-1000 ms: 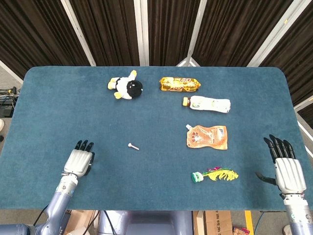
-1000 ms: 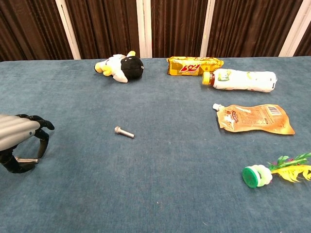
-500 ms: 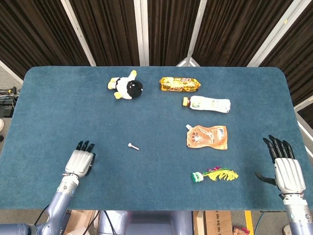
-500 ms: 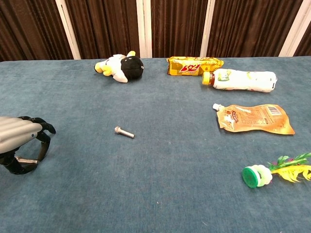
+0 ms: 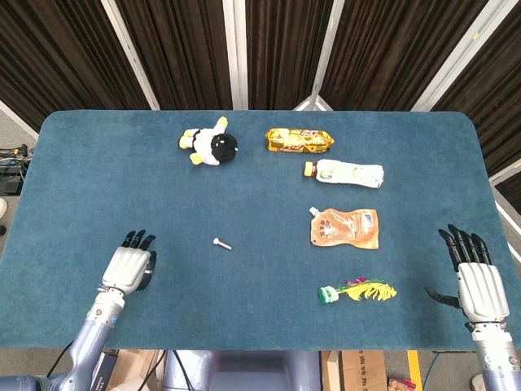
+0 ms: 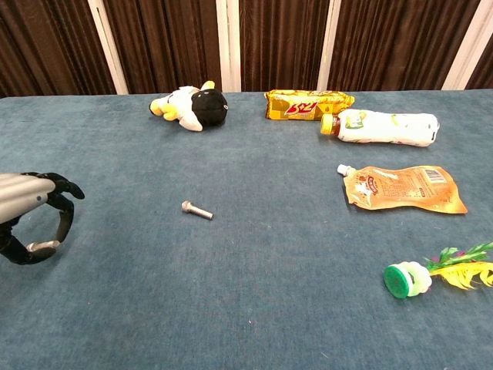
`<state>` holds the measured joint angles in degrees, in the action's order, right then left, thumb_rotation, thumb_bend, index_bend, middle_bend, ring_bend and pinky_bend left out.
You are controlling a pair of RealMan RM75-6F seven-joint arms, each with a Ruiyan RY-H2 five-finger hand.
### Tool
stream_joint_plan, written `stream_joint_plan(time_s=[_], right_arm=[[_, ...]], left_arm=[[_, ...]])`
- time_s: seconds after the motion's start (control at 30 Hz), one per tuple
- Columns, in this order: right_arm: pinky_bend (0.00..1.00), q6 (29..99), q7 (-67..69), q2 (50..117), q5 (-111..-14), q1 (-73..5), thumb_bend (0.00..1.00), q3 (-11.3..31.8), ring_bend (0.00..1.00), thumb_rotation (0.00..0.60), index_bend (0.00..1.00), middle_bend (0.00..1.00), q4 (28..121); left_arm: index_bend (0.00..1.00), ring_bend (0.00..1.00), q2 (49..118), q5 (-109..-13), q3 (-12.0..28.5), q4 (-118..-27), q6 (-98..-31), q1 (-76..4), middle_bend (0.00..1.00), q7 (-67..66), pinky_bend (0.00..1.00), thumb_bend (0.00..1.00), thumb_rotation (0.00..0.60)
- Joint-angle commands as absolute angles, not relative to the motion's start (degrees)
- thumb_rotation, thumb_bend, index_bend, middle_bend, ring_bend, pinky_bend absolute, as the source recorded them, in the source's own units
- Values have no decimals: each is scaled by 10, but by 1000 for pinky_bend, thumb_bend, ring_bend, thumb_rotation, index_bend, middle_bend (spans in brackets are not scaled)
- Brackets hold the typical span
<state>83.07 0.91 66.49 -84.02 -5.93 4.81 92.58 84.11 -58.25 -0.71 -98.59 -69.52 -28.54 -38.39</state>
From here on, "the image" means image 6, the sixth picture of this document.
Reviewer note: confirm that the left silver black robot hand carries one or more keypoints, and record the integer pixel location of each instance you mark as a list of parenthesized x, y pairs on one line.
[(23, 192)]

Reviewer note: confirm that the steel bolt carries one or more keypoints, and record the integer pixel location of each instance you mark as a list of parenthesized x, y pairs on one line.
[(38, 246), (200, 211)]

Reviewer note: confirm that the black white yellow plush toy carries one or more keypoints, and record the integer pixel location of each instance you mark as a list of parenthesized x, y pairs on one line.
[(208, 108)]

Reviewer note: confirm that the blue felt table cover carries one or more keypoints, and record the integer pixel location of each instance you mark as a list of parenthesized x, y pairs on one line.
[(246, 289)]

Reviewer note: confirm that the yellow snack package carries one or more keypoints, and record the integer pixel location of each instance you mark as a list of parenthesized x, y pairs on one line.
[(300, 108)]

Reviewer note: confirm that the white-labelled yellow-capped drink bottle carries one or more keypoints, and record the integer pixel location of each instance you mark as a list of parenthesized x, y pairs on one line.
[(385, 129)]

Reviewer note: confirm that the orange spout pouch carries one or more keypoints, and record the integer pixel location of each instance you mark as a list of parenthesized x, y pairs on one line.
[(404, 189)]

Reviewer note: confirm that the green-based feather shuttlecock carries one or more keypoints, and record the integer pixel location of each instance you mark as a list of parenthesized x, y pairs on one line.
[(400, 279)]

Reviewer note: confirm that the white frame post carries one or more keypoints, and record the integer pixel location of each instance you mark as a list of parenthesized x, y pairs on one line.
[(328, 46), (228, 46), (466, 58), (108, 46)]

